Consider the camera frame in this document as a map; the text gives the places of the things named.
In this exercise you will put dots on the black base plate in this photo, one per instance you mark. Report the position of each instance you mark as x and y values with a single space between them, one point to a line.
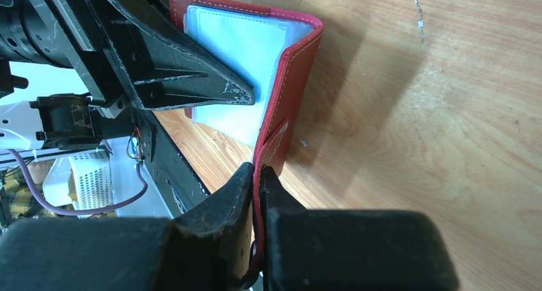
177 181

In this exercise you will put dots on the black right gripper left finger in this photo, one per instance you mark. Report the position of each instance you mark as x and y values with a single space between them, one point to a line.
206 248

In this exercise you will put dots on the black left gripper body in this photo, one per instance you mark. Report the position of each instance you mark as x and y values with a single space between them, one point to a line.
90 52

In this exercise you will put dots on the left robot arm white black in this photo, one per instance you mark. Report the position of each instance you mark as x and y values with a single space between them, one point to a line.
75 73

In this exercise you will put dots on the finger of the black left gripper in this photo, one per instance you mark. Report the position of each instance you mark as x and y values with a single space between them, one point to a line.
159 66

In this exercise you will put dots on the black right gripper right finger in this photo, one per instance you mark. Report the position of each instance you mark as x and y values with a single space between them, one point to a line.
331 249

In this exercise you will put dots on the red leather card holder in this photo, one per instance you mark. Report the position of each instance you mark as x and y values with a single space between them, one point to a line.
274 50

